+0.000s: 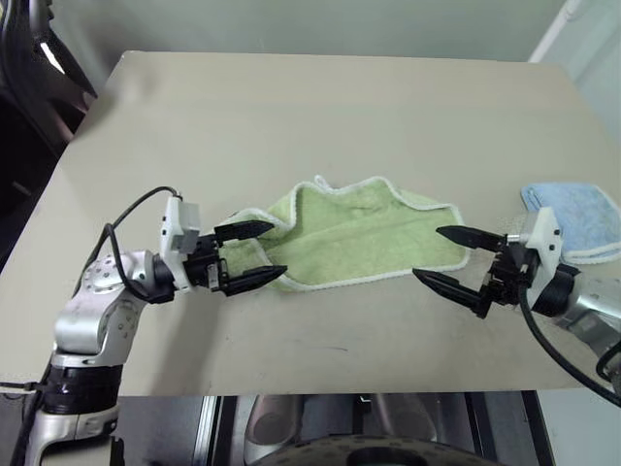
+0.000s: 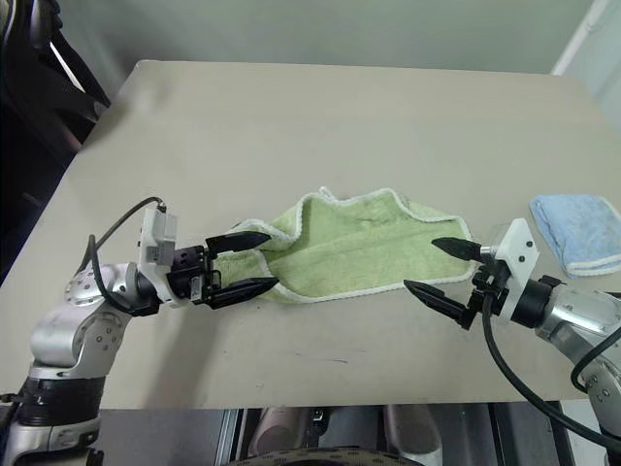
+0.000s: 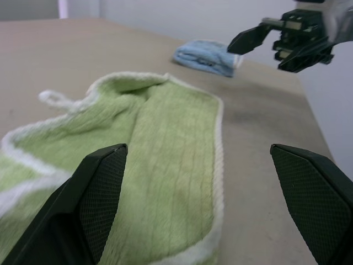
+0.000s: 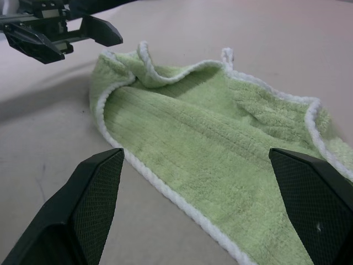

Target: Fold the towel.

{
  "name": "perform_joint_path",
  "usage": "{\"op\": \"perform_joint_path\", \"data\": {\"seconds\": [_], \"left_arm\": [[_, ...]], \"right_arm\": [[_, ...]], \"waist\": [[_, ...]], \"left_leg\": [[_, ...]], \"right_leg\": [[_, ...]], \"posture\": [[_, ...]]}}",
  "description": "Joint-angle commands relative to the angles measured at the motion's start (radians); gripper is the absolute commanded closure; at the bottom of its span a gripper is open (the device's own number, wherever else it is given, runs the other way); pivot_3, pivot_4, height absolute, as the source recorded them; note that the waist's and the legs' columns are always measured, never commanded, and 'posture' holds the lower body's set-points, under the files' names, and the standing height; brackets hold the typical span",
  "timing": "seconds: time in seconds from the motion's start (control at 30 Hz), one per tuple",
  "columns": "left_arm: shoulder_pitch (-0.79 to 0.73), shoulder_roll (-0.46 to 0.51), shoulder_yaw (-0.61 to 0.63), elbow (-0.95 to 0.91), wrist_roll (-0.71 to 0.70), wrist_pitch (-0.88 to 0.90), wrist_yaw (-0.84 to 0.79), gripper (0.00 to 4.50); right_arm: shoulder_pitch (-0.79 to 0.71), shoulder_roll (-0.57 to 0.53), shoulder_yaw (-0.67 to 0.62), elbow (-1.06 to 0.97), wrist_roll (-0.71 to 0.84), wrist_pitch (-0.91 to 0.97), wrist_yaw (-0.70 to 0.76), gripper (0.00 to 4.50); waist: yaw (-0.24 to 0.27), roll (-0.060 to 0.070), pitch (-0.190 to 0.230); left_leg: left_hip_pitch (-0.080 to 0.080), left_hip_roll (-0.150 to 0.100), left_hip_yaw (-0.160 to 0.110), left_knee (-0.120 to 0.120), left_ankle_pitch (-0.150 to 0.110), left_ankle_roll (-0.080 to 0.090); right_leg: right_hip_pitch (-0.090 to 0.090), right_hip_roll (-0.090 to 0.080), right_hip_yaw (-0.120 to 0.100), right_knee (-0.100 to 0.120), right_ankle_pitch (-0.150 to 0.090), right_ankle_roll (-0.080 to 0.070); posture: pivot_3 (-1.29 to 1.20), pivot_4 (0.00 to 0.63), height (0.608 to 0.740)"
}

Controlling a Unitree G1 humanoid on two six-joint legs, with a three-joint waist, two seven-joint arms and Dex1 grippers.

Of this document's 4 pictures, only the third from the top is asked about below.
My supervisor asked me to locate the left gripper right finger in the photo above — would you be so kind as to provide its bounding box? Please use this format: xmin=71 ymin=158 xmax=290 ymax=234
xmin=270 ymin=143 xmax=353 ymax=265

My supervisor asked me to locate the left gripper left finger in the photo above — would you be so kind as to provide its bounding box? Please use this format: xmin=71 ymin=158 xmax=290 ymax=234
xmin=0 ymin=143 xmax=129 ymax=265

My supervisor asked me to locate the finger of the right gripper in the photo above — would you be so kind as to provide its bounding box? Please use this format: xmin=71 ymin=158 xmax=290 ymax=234
xmin=227 ymin=23 xmax=273 ymax=55
xmin=277 ymin=43 xmax=335 ymax=73

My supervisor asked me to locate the green towel with white hem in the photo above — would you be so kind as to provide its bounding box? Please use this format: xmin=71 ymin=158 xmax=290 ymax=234
xmin=0 ymin=71 xmax=224 ymax=265

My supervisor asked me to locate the blue cloth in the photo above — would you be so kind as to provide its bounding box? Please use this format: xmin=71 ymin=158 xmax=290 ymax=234
xmin=172 ymin=40 xmax=243 ymax=78

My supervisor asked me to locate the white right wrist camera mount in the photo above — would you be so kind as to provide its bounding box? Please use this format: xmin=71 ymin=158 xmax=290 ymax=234
xmin=321 ymin=0 xmax=353 ymax=45

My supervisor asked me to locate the white door frame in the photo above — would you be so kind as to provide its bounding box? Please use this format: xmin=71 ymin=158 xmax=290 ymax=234
xmin=57 ymin=0 xmax=69 ymax=19

